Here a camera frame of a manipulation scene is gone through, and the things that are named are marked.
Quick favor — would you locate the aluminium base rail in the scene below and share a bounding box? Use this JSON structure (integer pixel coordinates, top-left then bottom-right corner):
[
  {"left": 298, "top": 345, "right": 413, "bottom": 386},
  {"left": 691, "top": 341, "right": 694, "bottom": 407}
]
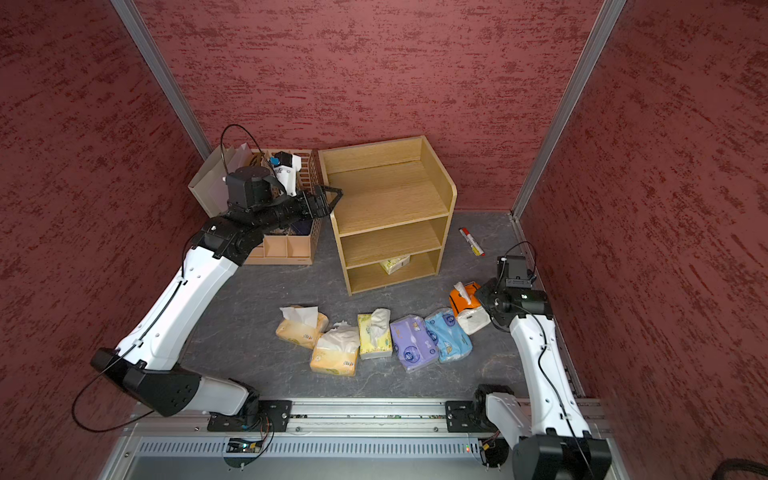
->
[{"left": 126, "top": 398, "right": 614, "bottom": 438}]

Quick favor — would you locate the wooden three-tier shelf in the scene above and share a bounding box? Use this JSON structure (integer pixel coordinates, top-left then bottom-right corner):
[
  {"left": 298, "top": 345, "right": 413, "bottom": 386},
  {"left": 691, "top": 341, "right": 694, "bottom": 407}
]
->
[{"left": 319, "top": 136, "right": 457, "bottom": 295}]

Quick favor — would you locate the blue tissue pack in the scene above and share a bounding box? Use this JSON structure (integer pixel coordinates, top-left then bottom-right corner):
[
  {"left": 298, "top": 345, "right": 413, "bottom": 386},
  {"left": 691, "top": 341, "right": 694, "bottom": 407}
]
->
[{"left": 425, "top": 308, "right": 473, "bottom": 363}]

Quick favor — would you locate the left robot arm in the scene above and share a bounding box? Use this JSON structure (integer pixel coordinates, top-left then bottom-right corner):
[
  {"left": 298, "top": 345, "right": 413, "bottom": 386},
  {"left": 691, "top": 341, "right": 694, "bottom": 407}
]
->
[{"left": 91, "top": 166, "right": 343, "bottom": 430}]

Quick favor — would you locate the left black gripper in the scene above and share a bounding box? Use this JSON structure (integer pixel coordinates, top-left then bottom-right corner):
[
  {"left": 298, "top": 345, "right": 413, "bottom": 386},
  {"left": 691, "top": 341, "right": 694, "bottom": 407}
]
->
[{"left": 254, "top": 185, "right": 343, "bottom": 233}]

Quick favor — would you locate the red white marker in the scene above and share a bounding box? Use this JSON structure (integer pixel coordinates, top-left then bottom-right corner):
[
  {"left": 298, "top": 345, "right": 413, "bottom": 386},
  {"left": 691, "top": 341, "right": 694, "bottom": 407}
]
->
[{"left": 459, "top": 228, "right": 485, "bottom": 257}]

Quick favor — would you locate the yellow tissue box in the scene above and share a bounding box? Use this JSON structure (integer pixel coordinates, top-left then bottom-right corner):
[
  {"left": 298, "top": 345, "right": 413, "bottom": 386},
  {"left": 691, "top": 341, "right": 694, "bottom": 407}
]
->
[
  {"left": 276, "top": 306, "right": 329, "bottom": 349},
  {"left": 310, "top": 322, "right": 360, "bottom": 377}
]

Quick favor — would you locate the yellow-green tissue pack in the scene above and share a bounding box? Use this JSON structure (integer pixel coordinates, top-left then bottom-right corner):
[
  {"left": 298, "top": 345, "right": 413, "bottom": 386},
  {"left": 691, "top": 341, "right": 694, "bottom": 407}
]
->
[{"left": 357, "top": 308, "right": 393, "bottom": 360}]

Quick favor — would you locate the grey cardboard folder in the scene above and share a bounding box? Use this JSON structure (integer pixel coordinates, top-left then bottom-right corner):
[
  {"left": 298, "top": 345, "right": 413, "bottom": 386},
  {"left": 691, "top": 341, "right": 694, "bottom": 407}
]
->
[{"left": 188, "top": 143, "right": 253, "bottom": 217}]

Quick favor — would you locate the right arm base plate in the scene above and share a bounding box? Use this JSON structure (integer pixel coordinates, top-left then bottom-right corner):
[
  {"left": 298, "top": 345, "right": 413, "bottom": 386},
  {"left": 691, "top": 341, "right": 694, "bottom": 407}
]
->
[{"left": 445, "top": 400, "right": 497, "bottom": 435}]

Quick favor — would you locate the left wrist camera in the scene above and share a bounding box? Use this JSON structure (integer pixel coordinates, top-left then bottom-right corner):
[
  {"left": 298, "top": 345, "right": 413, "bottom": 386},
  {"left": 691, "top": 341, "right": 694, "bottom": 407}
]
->
[{"left": 269, "top": 151, "right": 302, "bottom": 197}]

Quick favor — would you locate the beige plastic file organizer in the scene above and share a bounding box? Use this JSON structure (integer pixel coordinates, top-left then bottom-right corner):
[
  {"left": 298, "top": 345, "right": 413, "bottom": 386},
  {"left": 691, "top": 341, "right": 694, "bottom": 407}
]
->
[{"left": 245, "top": 148, "right": 323, "bottom": 266}]

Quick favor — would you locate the orange white tissue box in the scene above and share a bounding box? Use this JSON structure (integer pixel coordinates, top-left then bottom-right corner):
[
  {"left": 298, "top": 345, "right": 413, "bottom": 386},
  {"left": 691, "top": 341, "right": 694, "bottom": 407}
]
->
[{"left": 449, "top": 282, "right": 491, "bottom": 335}]

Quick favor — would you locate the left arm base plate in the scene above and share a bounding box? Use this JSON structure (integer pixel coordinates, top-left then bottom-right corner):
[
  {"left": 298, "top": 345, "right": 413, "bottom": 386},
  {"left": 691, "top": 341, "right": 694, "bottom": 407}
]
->
[{"left": 207, "top": 400, "right": 292, "bottom": 433}]

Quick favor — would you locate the purple tissue pack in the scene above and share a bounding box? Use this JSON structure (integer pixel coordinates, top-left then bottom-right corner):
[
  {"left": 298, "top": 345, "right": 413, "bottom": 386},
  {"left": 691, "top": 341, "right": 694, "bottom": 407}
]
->
[{"left": 390, "top": 315, "right": 439, "bottom": 373}]

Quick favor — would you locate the dark blue book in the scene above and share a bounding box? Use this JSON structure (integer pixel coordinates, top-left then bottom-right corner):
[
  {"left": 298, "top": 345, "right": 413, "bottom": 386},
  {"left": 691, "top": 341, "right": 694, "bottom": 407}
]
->
[{"left": 286, "top": 219, "right": 314, "bottom": 236}]

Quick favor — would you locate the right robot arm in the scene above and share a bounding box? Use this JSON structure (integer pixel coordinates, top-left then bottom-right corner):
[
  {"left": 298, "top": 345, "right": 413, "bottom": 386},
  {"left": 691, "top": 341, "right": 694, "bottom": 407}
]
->
[{"left": 475, "top": 280, "right": 612, "bottom": 479}]

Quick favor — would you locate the small green yellow tissue pack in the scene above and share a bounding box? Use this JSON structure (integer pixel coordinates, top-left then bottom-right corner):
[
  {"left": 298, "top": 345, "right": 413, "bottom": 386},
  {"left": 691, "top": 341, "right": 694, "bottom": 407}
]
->
[{"left": 379, "top": 255, "right": 411, "bottom": 275}]

